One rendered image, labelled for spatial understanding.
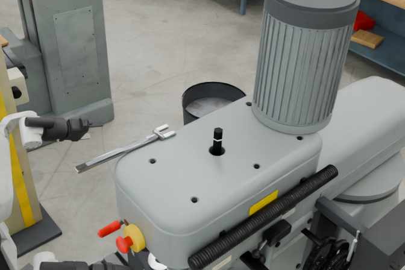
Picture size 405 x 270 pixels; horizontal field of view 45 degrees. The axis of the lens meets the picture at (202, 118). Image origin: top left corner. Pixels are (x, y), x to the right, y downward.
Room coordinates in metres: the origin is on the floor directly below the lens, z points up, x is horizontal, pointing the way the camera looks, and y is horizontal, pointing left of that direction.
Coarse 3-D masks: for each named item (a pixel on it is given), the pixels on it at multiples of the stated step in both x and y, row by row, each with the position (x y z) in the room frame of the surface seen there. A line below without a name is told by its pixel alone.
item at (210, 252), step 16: (320, 176) 0.86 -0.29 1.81; (336, 176) 0.89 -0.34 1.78; (288, 192) 0.80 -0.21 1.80; (304, 192) 0.81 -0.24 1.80; (272, 208) 0.75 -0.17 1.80; (288, 208) 0.76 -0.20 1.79; (240, 224) 0.70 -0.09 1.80; (256, 224) 0.70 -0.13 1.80; (224, 240) 0.65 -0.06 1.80; (240, 240) 0.67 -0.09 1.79; (192, 256) 0.61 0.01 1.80; (208, 256) 0.61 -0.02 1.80
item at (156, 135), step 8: (160, 128) 0.90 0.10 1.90; (152, 136) 0.87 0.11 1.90; (160, 136) 0.87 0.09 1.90; (168, 136) 0.87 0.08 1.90; (128, 144) 0.84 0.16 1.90; (136, 144) 0.84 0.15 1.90; (144, 144) 0.84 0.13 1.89; (112, 152) 0.81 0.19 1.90; (120, 152) 0.81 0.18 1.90; (96, 160) 0.78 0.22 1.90; (104, 160) 0.78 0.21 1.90; (80, 168) 0.75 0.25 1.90; (88, 168) 0.76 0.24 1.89
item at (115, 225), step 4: (116, 220) 0.77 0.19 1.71; (120, 220) 0.78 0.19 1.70; (108, 224) 0.76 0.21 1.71; (112, 224) 0.76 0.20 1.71; (116, 224) 0.76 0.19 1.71; (120, 224) 0.77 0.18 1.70; (104, 228) 0.75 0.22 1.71; (108, 228) 0.75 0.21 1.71; (112, 228) 0.75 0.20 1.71; (116, 228) 0.76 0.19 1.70; (120, 228) 0.76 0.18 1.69; (100, 232) 0.74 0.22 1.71; (104, 232) 0.74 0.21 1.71; (108, 232) 0.74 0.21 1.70; (112, 232) 0.75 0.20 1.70; (100, 236) 0.73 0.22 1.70; (104, 236) 0.74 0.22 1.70
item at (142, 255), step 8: (128, 248) 1.16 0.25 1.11; (144, 248) 1.12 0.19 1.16; (128, 256) 1.16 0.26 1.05; (136, 256) 1.10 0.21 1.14; (144, 256) 1.09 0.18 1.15; (152, 256) 1.08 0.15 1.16; (128, 264) 1.17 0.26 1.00; (136, 264) 1.10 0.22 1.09; (144, 264) 1.06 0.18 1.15; (152, 264) 1.05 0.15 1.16; (160, 264) 1.05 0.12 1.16
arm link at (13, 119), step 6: (12, 114) 1.34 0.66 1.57; (18, 114) 1.34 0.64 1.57; (24, 114) 1.34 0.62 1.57; (30, 114) 1.35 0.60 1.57; (36, 114) 1.37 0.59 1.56; (6, 120) 1.32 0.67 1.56; (12, 120) 1.33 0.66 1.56; (18, 120) 1.34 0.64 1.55; (0, 126) 1.30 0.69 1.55; (6, 126) 1.30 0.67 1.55; (12, 126) 1.34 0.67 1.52; (6, 132) 1.31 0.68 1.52; (6, 138) 1.28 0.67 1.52
